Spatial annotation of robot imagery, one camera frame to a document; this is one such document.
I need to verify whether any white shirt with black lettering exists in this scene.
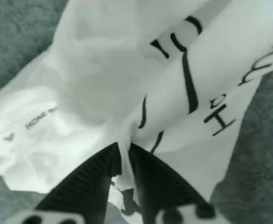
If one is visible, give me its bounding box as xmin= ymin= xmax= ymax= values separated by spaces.
xmin=46 ymin=0 xmax=273 ymax=218

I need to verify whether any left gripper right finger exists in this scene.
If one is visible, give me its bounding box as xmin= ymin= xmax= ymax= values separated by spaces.
xmin=127 ymin=142 xmax=222 ymax=224

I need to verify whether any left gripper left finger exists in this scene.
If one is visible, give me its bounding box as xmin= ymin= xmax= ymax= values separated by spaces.
xmin=1 ymin=142 xmax=123 ymax=224

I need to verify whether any white shirt with small print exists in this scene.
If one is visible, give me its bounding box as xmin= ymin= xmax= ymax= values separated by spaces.
xmin=0 ymin=49 xmax=132 ymax=195

